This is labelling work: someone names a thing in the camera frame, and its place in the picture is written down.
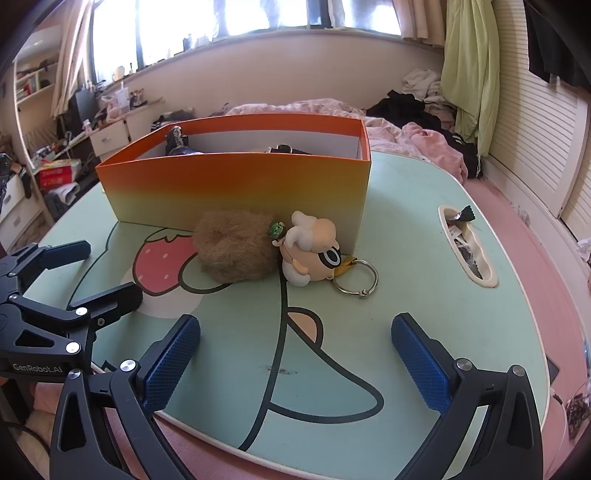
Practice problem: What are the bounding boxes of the window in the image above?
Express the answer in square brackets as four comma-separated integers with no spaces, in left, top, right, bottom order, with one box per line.
[92,0,402,70]

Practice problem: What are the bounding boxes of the white louvered closet doors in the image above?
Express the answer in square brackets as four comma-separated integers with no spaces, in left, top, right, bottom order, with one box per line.
[487,0,591,241]

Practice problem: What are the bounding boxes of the white wall shelf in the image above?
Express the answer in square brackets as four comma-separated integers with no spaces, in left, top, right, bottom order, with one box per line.
[13,25,61,107]

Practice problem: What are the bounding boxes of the white clothes pile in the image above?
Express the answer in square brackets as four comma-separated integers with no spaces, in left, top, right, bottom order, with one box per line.
[401,69,444,104]

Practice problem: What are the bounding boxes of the white drawer cabinet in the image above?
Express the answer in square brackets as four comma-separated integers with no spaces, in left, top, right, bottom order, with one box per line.
[0,171,47,252]

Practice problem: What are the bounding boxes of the black cable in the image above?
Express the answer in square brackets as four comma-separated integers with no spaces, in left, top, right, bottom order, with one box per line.
[0,418,49,450]

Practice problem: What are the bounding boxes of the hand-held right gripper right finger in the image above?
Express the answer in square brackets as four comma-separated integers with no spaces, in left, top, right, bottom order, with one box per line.
[390,312,544,480]

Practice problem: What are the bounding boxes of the black monitor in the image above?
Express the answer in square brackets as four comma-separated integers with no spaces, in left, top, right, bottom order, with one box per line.
[69,88,100,134]

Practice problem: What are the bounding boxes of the black striped garment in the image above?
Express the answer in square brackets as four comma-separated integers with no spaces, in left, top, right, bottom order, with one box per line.
[443,131,485,181]

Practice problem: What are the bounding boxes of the black hanging garment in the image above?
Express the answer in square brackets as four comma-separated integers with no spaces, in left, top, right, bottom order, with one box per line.
[524,0,591,90]

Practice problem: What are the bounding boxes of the white desk drawer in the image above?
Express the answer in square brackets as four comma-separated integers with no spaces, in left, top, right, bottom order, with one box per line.
[90,121,130,155]

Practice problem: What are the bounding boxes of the pink floral quilt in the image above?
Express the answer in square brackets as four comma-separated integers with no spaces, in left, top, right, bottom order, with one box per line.
[210,98,416,160]

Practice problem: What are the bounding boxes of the pink bag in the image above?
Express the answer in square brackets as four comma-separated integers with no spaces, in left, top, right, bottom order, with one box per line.
[100,95,122,121]

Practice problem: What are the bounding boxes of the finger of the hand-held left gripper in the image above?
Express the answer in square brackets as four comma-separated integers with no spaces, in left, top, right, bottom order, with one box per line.
[0,240,91,280]
[0,282,144,356]

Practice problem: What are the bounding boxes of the pink garment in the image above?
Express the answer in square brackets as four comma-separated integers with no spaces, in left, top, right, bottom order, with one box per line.
[399,122,469,181]

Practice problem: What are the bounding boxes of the orange cardboard box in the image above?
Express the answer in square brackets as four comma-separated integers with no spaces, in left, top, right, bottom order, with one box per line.
[95,113,372,257]

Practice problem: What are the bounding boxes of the green cartoon desktop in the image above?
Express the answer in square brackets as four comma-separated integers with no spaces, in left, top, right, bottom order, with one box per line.
[9,150,555,467]

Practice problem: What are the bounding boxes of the crumpled small wrappers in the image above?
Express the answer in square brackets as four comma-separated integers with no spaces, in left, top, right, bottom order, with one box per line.
[448,224,485,280]

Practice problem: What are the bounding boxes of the brown fluffy scrunchie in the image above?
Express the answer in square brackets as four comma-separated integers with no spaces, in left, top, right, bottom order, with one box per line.
[191,209,283,282]

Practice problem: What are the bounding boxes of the red and white tissue pack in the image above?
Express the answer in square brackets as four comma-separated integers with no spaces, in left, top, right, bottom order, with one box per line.
[36,158,81,188]

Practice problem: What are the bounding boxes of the beige curtain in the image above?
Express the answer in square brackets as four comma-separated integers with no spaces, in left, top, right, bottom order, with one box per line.
[392,0,451,47]
[50,0,95,121]

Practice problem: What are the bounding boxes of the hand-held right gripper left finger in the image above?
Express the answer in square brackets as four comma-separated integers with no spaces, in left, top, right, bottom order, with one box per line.
[50,314,202,480]

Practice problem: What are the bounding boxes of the light green hanging cloth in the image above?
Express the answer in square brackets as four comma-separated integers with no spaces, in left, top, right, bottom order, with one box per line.
[440,0,502,158]

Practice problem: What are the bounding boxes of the black clothes pile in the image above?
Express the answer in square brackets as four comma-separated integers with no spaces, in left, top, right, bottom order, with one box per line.
[367,90,455,134]

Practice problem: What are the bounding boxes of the cartoon figure keychain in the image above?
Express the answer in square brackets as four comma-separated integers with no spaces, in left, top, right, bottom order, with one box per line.
[269,210,378,298]

